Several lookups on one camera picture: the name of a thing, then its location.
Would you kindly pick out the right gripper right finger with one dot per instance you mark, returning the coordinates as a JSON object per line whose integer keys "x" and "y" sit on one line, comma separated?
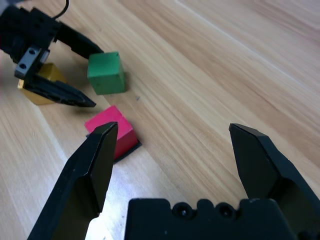
{"x": 265, "y": 165}

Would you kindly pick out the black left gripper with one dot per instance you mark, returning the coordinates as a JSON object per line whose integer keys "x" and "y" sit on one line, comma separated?
{"x": 25, "y": 27}

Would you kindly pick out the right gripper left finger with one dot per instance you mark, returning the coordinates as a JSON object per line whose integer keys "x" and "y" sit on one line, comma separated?
{"x": 82, "y": 180}

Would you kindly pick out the yellow wooden block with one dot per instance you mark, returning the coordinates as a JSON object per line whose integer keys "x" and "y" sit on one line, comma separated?
{"x": 51, "y": 72}

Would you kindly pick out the green wooden block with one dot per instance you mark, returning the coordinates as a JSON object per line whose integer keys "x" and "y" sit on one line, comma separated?
{"x": 106, "y": 75}

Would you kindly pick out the red wooden block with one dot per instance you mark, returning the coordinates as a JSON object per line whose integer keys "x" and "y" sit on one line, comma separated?
{"x": 125, "y": 142}

